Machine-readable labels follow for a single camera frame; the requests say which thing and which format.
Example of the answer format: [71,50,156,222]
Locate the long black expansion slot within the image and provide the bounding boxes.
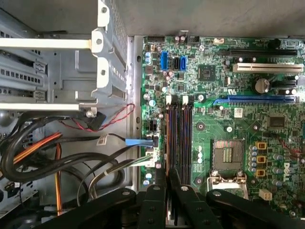
[218,48,304,57]

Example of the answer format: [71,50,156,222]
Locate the thick black cable bundle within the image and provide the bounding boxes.
[0,111,134,186]

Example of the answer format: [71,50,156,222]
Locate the metal socket cover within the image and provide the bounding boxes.
[206,173,250,201]

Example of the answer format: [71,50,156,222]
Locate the grey wire bundle white plug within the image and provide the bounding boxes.
[76,154,157,203]

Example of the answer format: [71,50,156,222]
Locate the round coin battery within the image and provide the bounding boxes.
[254,78,271,94]

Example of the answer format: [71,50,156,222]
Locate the RAM slot white clips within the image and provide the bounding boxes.
[180,94,187,187]
[165,94,172,178]

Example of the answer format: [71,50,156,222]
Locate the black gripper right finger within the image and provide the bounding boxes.
[169,168,305,229]

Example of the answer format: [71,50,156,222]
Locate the wire locking lever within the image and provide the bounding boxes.
[206,170,216,194]

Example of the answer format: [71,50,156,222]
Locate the thin red black wire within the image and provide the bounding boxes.
[59,104,136,132]

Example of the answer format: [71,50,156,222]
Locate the blue data cable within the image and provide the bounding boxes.
[96,133,158,147]

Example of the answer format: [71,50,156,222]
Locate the CPU socket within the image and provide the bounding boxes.
[213,139,245,171]

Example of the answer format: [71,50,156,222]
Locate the orange yellow wire bundle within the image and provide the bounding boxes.
[13,132,64,217]

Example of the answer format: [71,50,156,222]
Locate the metal disk bay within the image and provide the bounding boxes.
[0,0,134,112]

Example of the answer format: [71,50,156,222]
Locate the short black expansion slot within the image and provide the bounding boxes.
[271,79,298,88]

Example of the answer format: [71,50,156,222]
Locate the white expansion slot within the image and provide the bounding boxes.
[232,62,305,74]

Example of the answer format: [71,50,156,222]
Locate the black PC case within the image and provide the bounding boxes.
[0,0,305,229]

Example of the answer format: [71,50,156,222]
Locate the blue expansion slot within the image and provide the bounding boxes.
[213,94,296,106]

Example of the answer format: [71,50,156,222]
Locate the RAM slot black clips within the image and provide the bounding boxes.
[172,95,178,186]
[186,104,193,187]

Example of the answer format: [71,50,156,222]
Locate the green motherboard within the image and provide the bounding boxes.
[140,35,305,215]

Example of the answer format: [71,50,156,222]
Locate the RAM stick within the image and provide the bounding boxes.
[165,111,172,182]

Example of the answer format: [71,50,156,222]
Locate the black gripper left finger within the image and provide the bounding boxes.
[35,168,167,229]

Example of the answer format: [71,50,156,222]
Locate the black chipset chip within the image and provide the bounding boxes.
[198,64,216,81]

